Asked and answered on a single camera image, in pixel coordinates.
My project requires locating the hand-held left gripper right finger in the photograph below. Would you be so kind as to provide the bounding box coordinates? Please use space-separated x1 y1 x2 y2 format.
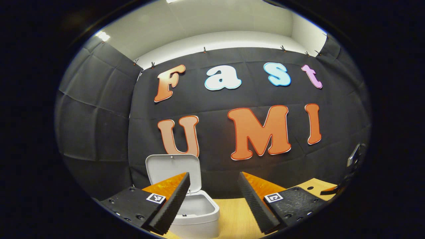
237 172 328 234

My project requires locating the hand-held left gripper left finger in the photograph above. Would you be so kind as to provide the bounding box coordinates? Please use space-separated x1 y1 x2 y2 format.
100 172 191 235

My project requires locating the white desktop garbage bin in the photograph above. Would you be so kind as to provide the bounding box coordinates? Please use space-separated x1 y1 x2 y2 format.
145 154 220 239

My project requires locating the wooden desktop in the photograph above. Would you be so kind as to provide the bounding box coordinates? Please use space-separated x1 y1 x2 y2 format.
163 178 338 239

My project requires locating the black backdrop cloth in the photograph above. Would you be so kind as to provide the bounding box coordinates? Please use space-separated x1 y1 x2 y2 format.
55 35 372 201

